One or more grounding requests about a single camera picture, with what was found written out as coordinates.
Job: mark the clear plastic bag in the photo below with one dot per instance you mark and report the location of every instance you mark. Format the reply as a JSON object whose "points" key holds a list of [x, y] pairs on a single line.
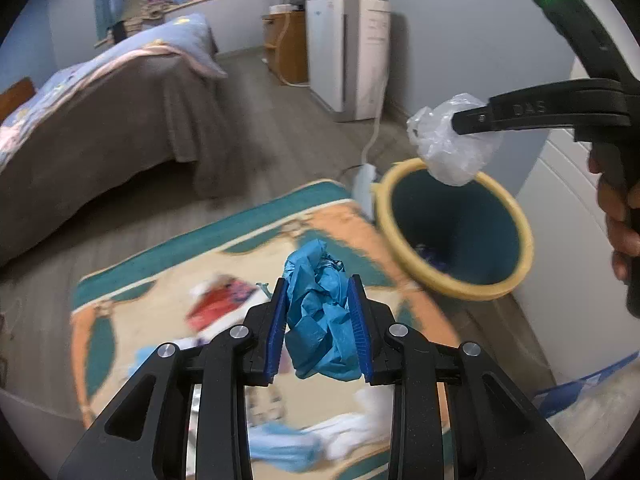
{"points": [[450, 158]]}

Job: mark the bed with brown cover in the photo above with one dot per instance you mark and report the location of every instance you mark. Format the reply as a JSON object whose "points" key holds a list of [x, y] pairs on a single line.
{"points": [[147, 112]]}

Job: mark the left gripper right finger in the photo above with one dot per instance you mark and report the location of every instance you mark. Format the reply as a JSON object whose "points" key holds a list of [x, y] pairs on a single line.
{"points": [[496, 431]]}

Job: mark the patterned teal orange cushion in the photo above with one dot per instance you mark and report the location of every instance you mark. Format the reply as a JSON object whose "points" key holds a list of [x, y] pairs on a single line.
{"points": [[188, 288]]}

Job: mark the wooden side cabinet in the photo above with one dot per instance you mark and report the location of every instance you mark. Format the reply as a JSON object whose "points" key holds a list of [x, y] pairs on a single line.
{"points": [[285, 46]]}

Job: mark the light blue quilt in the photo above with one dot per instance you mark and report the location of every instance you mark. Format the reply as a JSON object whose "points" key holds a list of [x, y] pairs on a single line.
{"points": [[187, 36]]}

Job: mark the wooden headboard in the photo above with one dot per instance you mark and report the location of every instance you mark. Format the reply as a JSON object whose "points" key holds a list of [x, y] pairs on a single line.
{"points": [[15, 96]]}

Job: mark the red white tissue box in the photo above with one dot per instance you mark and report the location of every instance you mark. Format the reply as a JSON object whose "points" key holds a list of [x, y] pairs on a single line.
{"points": [[219, 297]]}

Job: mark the clothes pile on windowsill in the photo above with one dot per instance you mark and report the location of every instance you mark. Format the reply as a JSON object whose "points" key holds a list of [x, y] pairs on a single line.
{"points": [[142, 14]]}

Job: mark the white air purifier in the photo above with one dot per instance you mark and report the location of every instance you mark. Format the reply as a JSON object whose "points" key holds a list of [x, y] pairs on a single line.
{"points": [[348, 43]]}

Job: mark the yellow teal trash bin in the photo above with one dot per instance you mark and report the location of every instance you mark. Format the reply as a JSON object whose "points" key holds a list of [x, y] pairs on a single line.
{"points": [[472, 243]]}

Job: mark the person's right hand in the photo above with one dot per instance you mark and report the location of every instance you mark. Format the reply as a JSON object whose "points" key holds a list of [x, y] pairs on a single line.
{"points": [[616, 205]]}

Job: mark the blue glove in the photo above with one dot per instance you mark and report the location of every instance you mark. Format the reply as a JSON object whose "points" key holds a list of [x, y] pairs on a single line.
{"points": [[319, 339]]}

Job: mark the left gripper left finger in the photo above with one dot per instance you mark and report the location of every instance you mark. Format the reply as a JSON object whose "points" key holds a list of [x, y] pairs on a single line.
{"points": [[143, 432]]}

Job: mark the light blue crumpled mask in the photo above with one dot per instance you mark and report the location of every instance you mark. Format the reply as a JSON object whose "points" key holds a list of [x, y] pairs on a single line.
{"points": [[283, 447]]}

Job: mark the white power strip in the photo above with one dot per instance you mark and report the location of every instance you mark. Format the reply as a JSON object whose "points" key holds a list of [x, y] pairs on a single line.
{"points": [[362, 189]]}

